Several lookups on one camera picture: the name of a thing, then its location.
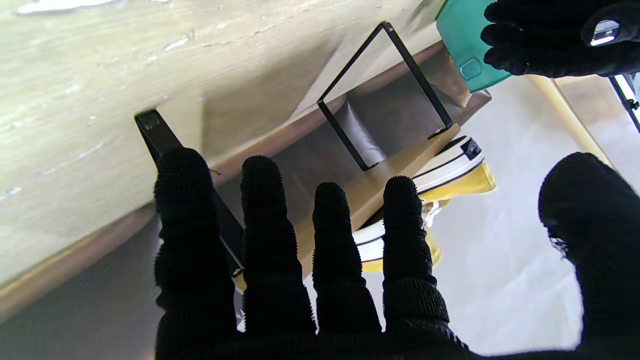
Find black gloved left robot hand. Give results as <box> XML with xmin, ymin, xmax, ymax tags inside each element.
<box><xmin>480</xmin><ymin>0</ymin><xmax>640</xmax><ymax>78</ymax></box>

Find long white paper scrap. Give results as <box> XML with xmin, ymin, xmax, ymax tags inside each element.
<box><xmin>17</xmin><ymin>0</ymin><xmax>118</xmax><ymax>15</ymax></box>

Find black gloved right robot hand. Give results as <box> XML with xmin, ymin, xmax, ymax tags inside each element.
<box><xmin>152</xmin><ymin>147</ymin><xmax>640</xmax><ymax>360</ymax></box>

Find yellow canvas sneaker white laces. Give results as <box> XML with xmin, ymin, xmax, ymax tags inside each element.
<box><xmin>350</xmin><ymin>200</ymin><xmax>443</xmax><ymax>273</ymax></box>
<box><xmin>410</xmin><ymin>135</ymin><xmax>497</xmax><ymax>203</ymax></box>

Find dark brown leather sofa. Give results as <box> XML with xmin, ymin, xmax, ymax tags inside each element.
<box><xmin>0</xmin><ymin>42</ymin><xmax>493</xmax><ymax>360</ymax></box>

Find green plastic basket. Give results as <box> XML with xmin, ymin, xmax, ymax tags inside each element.
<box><xmin>435</xmin><ymin>0</ymin><xmax>512</xmax><ymax>94</ymax></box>

